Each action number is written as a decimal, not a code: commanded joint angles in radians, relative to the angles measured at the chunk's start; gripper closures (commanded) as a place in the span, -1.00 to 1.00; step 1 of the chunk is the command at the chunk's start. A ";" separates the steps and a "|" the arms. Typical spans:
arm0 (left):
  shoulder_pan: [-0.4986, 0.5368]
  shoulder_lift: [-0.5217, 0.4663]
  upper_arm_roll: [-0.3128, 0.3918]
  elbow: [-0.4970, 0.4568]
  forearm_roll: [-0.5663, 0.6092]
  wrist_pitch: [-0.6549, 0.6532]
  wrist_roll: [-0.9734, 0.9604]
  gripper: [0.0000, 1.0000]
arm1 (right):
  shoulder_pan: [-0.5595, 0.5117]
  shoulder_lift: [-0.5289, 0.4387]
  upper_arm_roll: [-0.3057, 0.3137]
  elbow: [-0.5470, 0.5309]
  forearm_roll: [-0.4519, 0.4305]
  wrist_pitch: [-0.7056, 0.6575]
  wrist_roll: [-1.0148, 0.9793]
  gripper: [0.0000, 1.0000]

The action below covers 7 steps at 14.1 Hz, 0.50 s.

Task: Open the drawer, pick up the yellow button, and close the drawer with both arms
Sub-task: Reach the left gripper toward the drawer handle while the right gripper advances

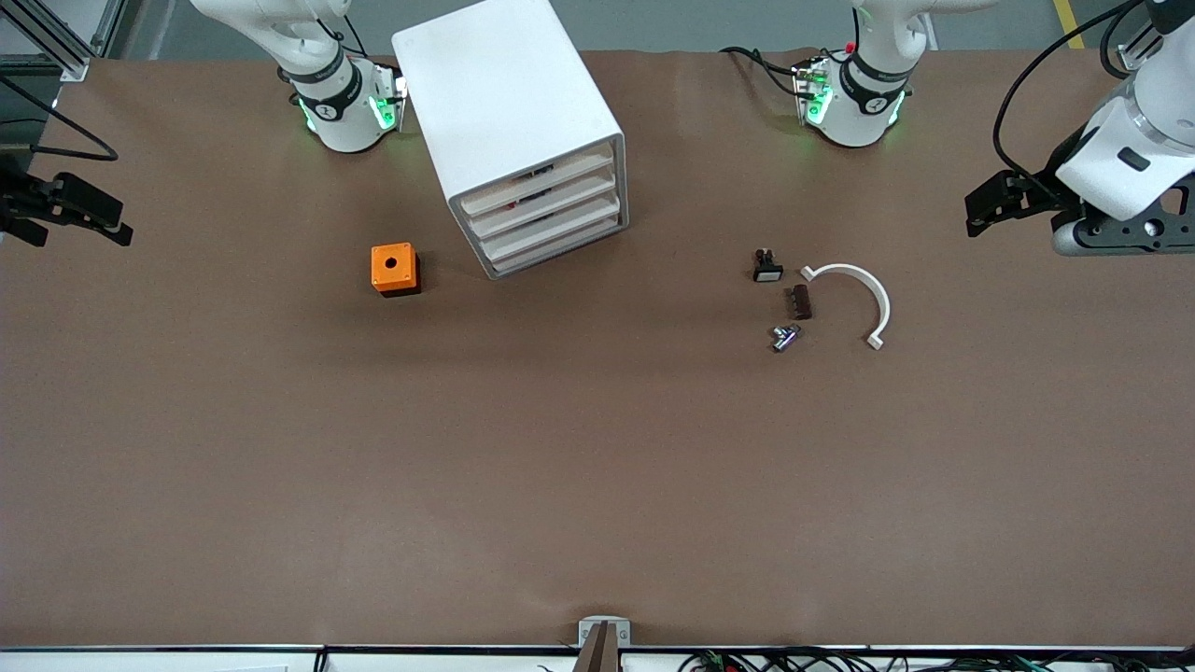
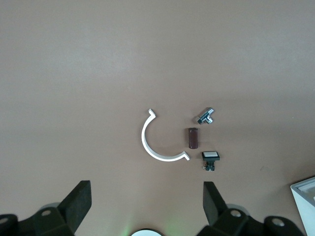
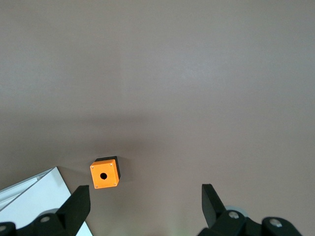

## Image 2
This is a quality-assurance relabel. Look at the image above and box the white drawer cabinet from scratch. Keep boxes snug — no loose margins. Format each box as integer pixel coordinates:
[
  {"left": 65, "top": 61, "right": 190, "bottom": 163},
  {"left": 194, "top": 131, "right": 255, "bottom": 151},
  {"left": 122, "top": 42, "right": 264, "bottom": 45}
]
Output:
[{"left": 290, "top": 175, "right": 315, "bottom": 236}]

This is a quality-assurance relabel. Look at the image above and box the black switch with white cap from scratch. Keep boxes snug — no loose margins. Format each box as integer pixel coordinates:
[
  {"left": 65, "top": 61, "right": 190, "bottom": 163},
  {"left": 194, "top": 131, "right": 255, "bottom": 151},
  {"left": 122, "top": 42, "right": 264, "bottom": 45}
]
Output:
[{"left": 200, "top": 150, "right": 221, "bottom": 173}]

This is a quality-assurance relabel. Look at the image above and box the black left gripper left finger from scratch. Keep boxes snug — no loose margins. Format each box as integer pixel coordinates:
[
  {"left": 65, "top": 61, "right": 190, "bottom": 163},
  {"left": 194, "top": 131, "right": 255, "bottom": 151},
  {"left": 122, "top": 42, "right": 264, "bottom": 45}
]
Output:
[{"left": 14, "top": 180, "right": 92, "bottom": 236}]

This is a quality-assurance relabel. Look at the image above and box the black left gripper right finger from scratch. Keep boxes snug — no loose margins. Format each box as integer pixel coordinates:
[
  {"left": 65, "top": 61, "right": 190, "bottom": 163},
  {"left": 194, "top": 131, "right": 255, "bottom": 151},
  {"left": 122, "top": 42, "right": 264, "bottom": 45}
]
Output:
[{"left": 196, "top": 181, "right": 268, "bottom": 236}]

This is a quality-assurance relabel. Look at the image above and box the shiny metal T fitting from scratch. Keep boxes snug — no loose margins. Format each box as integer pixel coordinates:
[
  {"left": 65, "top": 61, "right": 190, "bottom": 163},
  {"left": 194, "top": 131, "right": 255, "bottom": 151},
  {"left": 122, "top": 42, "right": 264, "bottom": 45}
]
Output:
[{"left": 195, "top": 107, "right": 216, "bottom": 125}]

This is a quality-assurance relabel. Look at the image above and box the white semicircular pipe clamp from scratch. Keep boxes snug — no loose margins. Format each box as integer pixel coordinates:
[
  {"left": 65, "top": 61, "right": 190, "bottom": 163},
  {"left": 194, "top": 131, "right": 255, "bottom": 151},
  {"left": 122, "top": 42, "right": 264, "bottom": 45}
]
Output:
[{"left": 141, "top": 108, "right": 191, "bottom": 162}]

